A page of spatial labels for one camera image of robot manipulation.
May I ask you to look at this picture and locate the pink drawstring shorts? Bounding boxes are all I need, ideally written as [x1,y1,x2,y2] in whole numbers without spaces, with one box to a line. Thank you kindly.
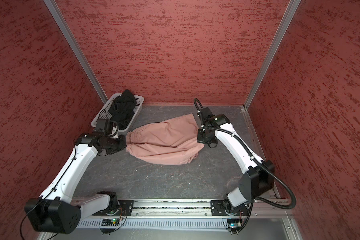
[126,114,205,166]

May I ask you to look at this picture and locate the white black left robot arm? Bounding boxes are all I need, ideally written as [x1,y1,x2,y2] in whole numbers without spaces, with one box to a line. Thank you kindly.
[25,134,127,234]

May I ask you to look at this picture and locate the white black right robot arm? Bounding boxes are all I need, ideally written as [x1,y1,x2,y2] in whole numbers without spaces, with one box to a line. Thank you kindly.
[197,112,275,216]

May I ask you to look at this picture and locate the black shorts in basket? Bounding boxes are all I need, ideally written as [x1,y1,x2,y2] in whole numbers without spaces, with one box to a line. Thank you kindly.
[108,90,137,130]

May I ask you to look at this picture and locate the white perforated plastic basket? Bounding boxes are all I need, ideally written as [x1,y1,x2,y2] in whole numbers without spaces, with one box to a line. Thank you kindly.
[91,93,145,135]

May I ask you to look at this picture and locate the left green circuit board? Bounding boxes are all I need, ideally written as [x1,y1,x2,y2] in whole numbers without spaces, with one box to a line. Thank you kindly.
[101,219,120,228]

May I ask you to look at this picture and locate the green circuit board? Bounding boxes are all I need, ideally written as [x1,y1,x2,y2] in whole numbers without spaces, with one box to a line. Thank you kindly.
[226,219,242,234]
[101,219,120,228]

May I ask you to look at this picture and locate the right green circuit board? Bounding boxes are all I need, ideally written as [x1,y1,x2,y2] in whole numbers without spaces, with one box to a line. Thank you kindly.
[226,219,242,234]

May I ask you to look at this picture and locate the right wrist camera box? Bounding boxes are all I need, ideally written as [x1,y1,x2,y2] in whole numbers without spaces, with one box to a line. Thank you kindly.
[198,108,214,125]

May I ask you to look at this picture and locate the black corrugated right cable conduit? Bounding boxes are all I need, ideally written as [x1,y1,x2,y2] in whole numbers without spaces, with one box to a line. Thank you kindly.
[193,98,297,210]

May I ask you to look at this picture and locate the aluminium left corner post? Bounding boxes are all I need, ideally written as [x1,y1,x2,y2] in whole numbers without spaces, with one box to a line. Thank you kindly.
[44,0,108,103]

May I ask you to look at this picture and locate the aluminium corner post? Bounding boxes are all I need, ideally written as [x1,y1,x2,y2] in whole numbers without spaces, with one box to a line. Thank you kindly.
[44,0,108,103]
[244,0,301,111]

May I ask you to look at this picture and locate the white slotted cable duct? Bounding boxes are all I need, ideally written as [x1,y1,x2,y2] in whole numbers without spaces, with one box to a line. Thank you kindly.
[77,218,227,230]

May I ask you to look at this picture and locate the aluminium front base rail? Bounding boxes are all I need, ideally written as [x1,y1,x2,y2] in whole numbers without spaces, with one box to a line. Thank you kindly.
[49,197,293,218]

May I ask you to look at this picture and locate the aluminium right corner post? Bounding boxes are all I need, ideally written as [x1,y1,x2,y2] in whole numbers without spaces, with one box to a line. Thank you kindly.
[244,0,301,111]

